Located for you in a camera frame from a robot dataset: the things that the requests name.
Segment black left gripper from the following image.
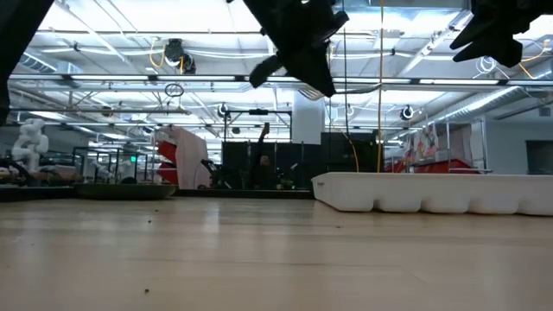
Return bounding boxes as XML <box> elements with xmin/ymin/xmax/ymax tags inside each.
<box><xmin>241</xmin><ymin>0</ymin><xmax>350</xmax><ymax>98</ymax></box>

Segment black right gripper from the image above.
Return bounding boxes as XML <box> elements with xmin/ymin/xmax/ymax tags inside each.
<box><xmin>448</xmin><ymin>0</ymin><xmax>553</xmax><ymax>68</ymax></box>

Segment long ceiling light strip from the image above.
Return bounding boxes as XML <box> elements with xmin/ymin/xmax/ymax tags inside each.
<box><xmin>7</xmin><ymin>73</ymin><xmax>553</xmax><ymax>86</ymax></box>

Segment black tall cabinet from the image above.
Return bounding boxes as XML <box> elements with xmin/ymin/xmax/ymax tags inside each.
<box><xmin>320</xmin><ymin>131</ymin><xmax>385</xmax><ymax>174</ymax></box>

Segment person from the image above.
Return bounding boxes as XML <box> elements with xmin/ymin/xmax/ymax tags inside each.
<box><xmin>250</xmin><ymin>122</ymin><xmax>277</xmax><ymax>190</ymax></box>

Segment metal shelf rack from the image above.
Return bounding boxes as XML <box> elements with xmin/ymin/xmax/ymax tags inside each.
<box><xmin>444</xmin><ymin>117</ymin><xmax>493</xmax><ymax>175</ymax></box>

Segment black partition panels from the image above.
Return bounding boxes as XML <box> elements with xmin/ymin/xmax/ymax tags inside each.
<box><xmin>221</xmin><ymin>140</ymin><xmax>323</xmax><ymax>190</ymax></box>

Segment pink draped cloth cover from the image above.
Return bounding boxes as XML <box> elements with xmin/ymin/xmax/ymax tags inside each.
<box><xmin>155</xmin><ymin>124</ymin><xmax>212</xmax><ymax>190</ymax></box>

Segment white cutlery tray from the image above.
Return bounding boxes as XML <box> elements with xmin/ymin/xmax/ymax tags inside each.
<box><xmin>311</xmin><ymin>171</ymin><xmax>553</xmax><ymax>217</ymax></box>

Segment dark grey plate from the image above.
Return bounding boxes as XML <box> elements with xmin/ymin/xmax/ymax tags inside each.
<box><xmin>73</xmin><ymin>183</ymin><xmax>178</xmax><ymax>201</ymax></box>

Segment black overhead gantry frame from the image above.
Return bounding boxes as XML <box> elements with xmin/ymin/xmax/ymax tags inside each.
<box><xmin>222</xmin><ymin>108</ymin><xmax>294</xmax><ymax>143</ymax></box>

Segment thin black hanging cable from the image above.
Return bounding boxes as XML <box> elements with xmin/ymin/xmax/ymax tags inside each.
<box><xmin>342</xmin><ymin>0</ymin><xmax>349</xmax><ymax>136</ymax></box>

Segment silver ventilation duct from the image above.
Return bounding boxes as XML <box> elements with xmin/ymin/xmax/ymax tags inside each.
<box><xmin>425</xmin><ymin>84</ymin><xmax>526</xmax><ymax>126</ymax></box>

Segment dark wall screen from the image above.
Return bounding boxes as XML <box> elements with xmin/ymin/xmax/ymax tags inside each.
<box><xmin>525</xmin><ymin>139</ymin><xmax>553</xmax><ymax>175</ymax></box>

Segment black metal cage frame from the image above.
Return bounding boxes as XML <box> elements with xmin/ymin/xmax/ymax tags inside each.
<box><xmin>71</xmin><ymin>145</ymin><xmax>151</xmax><ymax>185</ymax></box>

